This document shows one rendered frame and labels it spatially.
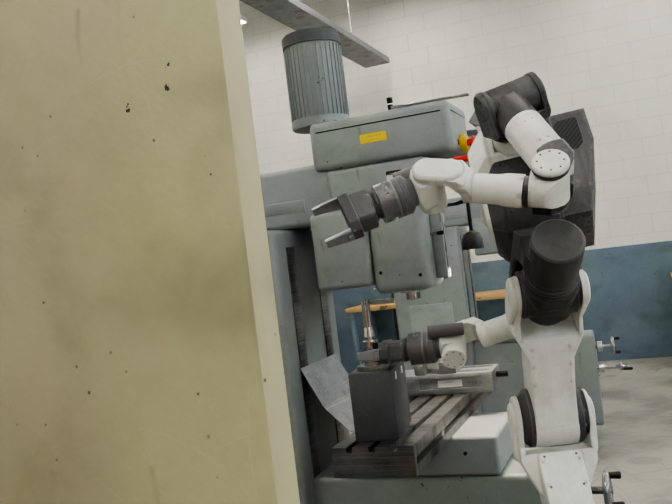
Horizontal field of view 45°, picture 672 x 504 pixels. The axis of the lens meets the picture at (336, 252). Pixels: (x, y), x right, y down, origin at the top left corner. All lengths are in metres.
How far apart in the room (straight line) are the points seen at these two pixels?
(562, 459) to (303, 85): 1.44
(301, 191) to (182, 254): 1.77
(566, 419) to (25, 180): 1.40
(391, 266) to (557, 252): 0.97
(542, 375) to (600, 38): 7.49
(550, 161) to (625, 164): 7.38
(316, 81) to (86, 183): 1.79
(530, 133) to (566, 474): 0.81
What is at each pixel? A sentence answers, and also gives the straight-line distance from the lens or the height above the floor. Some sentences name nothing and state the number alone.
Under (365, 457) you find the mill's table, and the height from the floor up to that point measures 0.91.
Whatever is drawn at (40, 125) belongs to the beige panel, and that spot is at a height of 1.65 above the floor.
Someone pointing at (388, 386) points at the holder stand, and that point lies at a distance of 2.21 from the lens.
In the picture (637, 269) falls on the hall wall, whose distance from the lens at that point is 9.08.
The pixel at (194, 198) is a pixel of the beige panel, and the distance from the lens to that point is 0.93.
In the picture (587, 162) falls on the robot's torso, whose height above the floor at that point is 1.59.
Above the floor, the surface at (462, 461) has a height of 0.78.
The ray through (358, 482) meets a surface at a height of 0.72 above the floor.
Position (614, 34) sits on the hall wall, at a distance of 9.29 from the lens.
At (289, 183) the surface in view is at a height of 1.71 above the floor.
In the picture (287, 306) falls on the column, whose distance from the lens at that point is 2.63.
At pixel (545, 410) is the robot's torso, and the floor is 1.02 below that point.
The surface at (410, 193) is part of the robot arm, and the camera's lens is 1.75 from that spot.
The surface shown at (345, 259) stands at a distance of 2.62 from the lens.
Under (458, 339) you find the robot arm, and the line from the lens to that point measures 2.20.
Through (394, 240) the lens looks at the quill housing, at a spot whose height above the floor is 1.48.
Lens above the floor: 1.45
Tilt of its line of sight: level
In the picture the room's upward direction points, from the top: 7 degrees counter-clockwise
